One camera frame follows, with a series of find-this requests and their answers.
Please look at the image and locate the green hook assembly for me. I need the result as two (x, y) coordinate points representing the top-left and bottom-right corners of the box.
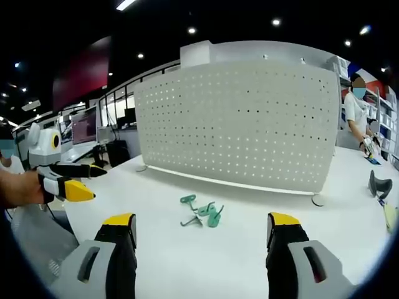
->
(179, 193), (198, 214)
(180, 201), (217, 228)
(206, 203), (225, 229)

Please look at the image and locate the white storage shelf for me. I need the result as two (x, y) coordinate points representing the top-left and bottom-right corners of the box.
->
(327, 55), (399, 164)

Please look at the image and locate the grey mesh chair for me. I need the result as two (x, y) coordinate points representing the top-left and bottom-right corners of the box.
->
(11, 204), (80, 284)

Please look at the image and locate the black office chair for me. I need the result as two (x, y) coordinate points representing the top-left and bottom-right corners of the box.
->
(105, 139), (131, 168)

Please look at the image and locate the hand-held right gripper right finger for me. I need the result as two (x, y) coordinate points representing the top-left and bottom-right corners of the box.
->
(265, 211), (356, 299)

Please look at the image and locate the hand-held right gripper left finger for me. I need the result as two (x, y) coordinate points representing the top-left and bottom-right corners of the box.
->
(51, 212), (138, 299)

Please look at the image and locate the computer monitor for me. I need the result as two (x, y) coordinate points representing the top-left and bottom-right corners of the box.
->
(70, 105), (99, 146)

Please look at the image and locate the white perforated mounting plate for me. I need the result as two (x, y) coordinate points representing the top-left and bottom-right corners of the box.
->
(133, 58), (341, 207)

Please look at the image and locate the person's left hand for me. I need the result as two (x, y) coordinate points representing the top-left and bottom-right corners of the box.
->
(0, 169), (44, 209)

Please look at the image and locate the pale yellow cloth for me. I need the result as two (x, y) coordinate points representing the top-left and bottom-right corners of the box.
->
(380, 199), (399, 235)

